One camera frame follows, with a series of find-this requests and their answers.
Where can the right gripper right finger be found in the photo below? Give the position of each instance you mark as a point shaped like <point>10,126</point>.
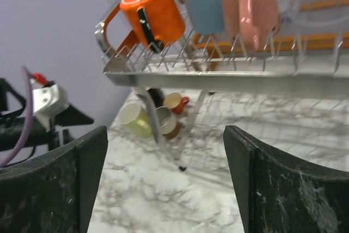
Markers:
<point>279,192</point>

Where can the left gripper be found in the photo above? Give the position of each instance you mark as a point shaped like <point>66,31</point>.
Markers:
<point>56,138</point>

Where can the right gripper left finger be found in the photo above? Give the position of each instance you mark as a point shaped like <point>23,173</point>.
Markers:
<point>56,191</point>

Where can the light green mug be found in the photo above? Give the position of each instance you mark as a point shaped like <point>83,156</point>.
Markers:
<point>135,118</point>

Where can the black faceted mug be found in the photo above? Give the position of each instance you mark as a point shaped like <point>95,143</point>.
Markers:
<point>157,96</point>

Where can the cream cup brown band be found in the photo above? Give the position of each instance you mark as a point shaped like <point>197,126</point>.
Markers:
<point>169,125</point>

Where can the small copper orange cup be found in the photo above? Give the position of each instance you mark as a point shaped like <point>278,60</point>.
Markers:
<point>176,102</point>

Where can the pink ceramic mug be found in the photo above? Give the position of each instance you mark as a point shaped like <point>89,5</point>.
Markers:
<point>252,20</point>

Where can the steel two-tier dish rack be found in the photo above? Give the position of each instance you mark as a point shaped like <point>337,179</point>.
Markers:
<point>304,114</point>

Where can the orange mug black handle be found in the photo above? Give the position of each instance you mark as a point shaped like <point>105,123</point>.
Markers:
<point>155,22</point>

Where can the orange wooden rack frame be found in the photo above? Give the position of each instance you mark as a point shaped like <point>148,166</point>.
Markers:
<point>322,50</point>

